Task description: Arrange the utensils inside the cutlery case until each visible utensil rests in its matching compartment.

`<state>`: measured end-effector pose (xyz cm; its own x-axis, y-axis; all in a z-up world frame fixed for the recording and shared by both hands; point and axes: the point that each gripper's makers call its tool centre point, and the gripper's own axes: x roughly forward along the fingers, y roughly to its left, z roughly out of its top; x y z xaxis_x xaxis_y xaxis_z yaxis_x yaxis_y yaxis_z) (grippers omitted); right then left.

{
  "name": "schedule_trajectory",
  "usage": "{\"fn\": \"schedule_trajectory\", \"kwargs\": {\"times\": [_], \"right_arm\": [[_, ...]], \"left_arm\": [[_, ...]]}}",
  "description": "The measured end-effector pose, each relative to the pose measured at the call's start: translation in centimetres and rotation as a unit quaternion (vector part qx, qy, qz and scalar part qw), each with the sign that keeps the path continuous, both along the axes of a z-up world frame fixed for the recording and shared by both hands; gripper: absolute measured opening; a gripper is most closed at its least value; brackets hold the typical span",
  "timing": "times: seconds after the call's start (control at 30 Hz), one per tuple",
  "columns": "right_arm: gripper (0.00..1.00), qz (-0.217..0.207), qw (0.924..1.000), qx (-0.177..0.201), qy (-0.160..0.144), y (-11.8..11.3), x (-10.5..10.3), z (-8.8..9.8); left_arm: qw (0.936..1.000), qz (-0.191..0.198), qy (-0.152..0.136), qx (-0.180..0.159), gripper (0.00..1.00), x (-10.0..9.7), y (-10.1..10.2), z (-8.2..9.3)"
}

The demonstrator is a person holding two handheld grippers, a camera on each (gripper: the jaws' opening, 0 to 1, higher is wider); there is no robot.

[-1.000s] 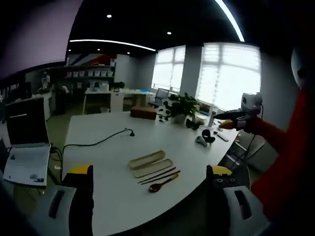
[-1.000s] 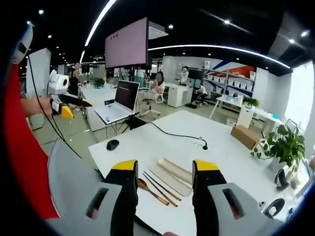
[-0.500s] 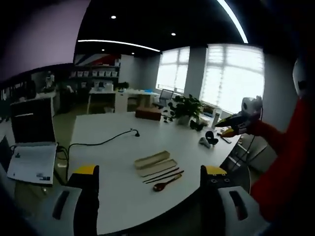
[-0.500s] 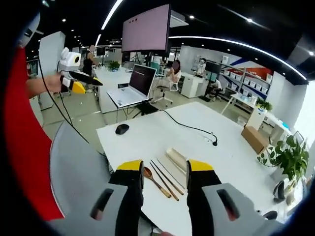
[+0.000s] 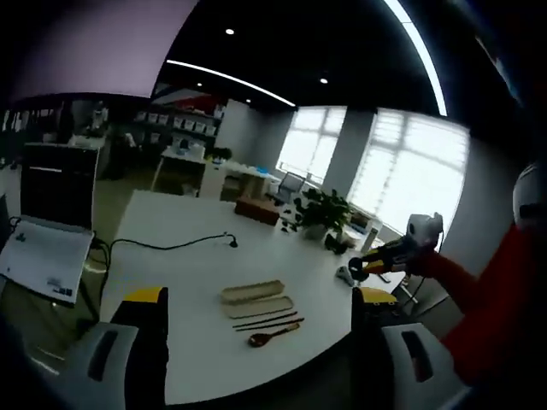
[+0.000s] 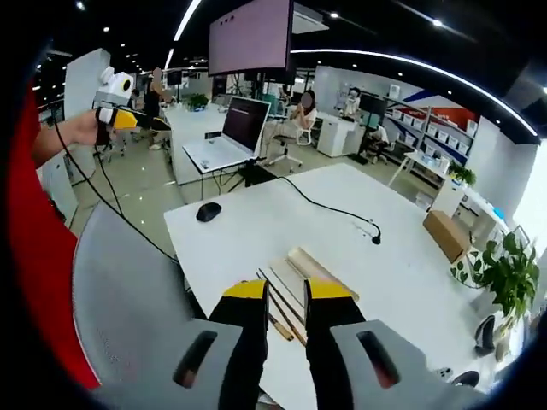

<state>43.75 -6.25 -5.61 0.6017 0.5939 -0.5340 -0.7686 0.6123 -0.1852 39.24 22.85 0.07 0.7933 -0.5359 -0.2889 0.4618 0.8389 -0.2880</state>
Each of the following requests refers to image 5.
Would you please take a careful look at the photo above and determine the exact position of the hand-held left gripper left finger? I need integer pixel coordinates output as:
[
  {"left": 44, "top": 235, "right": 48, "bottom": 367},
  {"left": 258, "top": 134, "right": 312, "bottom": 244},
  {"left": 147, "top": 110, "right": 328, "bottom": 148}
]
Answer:
[{"left": 63, "top": 286, "right": 170, "bottom": 410}]

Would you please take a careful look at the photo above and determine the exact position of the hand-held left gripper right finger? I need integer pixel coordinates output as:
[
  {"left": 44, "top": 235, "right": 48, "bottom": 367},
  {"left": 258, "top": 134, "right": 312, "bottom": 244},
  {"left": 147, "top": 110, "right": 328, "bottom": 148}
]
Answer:
[{"left": 350, "top": 286, "right": 461, "bottom": 410}]

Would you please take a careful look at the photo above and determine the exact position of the dark wooden chopstick utensil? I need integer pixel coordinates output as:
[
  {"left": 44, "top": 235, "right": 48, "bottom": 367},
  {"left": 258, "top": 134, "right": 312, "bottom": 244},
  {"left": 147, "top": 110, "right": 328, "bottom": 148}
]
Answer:
[
  {"left": 234, "top": 317, "right": 306, "bottom": 332},
  {"left": 232, "top": 312, "right": 299, "bottom": 329}
]

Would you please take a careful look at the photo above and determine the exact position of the dark wooden spoon utensil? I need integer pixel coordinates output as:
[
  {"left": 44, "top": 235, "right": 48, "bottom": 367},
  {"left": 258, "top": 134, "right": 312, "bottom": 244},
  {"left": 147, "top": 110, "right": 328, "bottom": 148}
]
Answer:
[{"left": 248, "top": 322, "right": 302, "bottom": 348}]

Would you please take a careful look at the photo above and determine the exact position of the small grey device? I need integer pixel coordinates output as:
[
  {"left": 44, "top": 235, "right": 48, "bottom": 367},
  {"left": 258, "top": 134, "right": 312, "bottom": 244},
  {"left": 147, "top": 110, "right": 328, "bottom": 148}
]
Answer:
[{"left": 334, "top": 265, "right": 356, "bottom": 288}]

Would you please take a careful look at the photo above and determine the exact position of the small black object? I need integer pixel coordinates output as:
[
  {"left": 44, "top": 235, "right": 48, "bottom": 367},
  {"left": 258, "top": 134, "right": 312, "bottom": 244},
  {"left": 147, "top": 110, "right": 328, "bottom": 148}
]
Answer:
[{"left": 324, "top": 233, "right": 350, "bottom": 256}]

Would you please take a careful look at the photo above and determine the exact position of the green potted plant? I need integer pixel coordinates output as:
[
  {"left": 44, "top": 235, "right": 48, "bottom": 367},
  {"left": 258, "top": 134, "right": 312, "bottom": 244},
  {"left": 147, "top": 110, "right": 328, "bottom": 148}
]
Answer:
[{"left": 294, "top": 189, "right": 356, "bottom": 240}]

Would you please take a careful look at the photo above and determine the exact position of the white worn device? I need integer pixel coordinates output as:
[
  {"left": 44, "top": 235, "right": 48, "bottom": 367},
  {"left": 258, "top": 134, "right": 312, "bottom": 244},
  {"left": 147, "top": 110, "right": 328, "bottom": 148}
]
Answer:
[{"left": 511, "top": 161, "right": 547, "bottom": 230}]

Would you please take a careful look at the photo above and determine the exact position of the grey office chair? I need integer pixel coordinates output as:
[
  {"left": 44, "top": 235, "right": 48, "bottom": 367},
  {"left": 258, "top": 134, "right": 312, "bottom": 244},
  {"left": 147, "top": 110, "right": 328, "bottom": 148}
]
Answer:
[{"left": 275, "top": 171, "right": 305, "bottom": 204}]

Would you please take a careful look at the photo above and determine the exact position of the brown box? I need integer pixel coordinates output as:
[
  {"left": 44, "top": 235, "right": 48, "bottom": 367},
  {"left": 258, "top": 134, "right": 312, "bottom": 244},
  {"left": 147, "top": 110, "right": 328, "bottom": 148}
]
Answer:
[{"left": 234, "top": 198, "right": 281, "bottom": 226}]

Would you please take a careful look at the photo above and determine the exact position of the white laptop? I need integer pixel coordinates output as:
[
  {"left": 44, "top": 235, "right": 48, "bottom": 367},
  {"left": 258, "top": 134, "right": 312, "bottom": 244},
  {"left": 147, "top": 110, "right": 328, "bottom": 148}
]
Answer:
[{"left": 0, "top": 142, "right": 100, "bottom": 306}]

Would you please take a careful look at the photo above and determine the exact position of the linear ceiling light strip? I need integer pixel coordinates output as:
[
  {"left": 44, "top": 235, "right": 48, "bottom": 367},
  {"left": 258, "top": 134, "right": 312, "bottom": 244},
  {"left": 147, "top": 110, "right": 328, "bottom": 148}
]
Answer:
[
  {"left": 165, "top": 59, "right": 296, "bottom": 107},
  {"left": 383, "top": 0, "right": 449, "bottom": 117}
]

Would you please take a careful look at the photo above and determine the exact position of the white cabinet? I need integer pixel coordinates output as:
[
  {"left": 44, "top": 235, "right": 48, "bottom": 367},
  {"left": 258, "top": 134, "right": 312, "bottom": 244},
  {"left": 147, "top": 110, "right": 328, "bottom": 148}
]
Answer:
[{"left": 152, "top": 147, "right": 227, "bottom": 200}]

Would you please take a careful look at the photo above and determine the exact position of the storage shelf with white bins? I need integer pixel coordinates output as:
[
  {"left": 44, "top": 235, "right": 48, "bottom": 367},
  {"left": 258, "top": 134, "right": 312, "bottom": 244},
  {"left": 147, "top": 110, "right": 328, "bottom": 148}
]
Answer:
[{"left": 132, "top": 100, "right": 226, "bottom": 150}]

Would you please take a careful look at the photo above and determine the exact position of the black power cable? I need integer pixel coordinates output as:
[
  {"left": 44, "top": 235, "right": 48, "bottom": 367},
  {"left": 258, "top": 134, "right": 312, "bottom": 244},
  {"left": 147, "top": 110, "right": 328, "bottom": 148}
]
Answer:
[{"left": 94, "top": 231, "right": 240, "bottom": 274}]

